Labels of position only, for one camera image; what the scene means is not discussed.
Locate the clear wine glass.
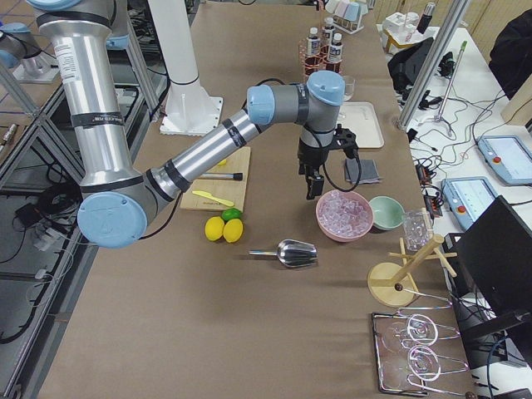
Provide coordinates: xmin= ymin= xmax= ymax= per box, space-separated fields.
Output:
xmin=342 ymin=76 xmax=356 ymax=106

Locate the tea bottle white cap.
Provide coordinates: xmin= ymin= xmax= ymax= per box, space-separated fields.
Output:
xmin=305 ymin=27 xmax=320 ymax=57

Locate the black monitor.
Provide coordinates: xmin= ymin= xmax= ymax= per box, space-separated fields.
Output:
xmin=456 ymin=196 xmax=531 ymax=314

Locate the wooden cutting board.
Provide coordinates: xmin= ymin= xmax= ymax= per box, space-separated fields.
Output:
xmin=180 ymin=146 xmax=251 ymax=211

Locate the cream rabbit tray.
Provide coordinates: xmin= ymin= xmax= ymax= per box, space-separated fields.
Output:
xmin=337 ymin=101 xmax=384 ymax=149

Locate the aluminium frame post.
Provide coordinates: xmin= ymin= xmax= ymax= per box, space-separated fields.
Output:
xmin=397 ymin=0 xmax=470 ymax=131

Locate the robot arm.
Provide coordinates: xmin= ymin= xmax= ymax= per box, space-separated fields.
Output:
xmin=1 ymin=22 xmax=42 ymax=69
xmin=32 ymin=1 xmax=345 ymax=249

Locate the blue teach pendant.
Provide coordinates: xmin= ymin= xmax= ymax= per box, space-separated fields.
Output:
xmin=477 ymin=135 xmax=531 ymax=185
xmin=441 ymin=176 xmax=498 ymax=230

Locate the steel muddler black tip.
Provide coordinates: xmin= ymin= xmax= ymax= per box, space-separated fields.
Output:
xmin=198 ymin=172 xmax=244 ymax=181

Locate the white cup rack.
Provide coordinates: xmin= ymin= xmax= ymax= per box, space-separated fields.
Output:
xmin=325 ymin=0 xmax=369 ymax=34

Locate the grey folded cloth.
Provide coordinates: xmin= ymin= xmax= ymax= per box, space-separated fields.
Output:
xmin=344 ymin=159 xmax=382 ymax=185

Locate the pink bowl with ice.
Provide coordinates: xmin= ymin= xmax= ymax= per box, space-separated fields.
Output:
xmin=315 ymin=190 xmax=373 ymax=243

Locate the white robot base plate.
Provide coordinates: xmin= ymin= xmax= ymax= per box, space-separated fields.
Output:
xmin=160 ymin=94 xmax=224 ymax=136

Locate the metal ice scoop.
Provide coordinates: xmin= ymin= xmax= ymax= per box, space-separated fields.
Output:
xmin=249 ymin=239 xmax=318 ymax=268

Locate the clear glass mug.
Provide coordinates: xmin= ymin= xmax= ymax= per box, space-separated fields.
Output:
xmin=402 ymin=209 xmax=433 ymax=251

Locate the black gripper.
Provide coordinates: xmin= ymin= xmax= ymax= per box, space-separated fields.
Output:
xmin=298 ymin=139 xmax=328 ymax=200

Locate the yellow lemon upper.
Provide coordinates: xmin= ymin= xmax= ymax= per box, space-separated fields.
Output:
xmin=204 ymin=216 xmax=225 ymax=241

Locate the wooden cup tree stand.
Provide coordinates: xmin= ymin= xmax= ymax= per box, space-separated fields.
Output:
xmin=367 ymin=234 xmax=457 ymax=308

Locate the metal glass hanger rack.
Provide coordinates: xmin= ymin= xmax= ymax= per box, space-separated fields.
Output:
xmin=371 ymin=289 xmax=469 ymax=398

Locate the copper wire bottle basket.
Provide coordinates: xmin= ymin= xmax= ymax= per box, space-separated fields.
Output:
xmin=298 ymin=23 xmax=343 ymax=81

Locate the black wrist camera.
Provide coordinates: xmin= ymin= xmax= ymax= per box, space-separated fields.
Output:
xmin=329 ymin=124 xmax=359 ymax=160

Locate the yellow lemon lower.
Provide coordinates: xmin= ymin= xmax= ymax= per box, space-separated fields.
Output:
xmin=223 ymin=219 xmax=244 ymax=244

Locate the green bowl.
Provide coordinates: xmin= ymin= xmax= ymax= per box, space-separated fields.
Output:
xmin=369 ymin=196 xmax=404 ymax=233

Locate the yellow plastic knife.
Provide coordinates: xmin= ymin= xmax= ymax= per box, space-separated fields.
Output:
xmin=192 ymin=190 xmax=234 ymax=208

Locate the yellow lemon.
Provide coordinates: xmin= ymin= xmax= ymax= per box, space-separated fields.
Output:
xmin=223 ymin=219 xmax=244 ymax=244
xmin=204 ymin=216 xmax=225 ymax=241

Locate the green lime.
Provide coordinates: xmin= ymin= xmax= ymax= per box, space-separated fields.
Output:
xmin=221 ymin=208 xmax=242 ymax=222

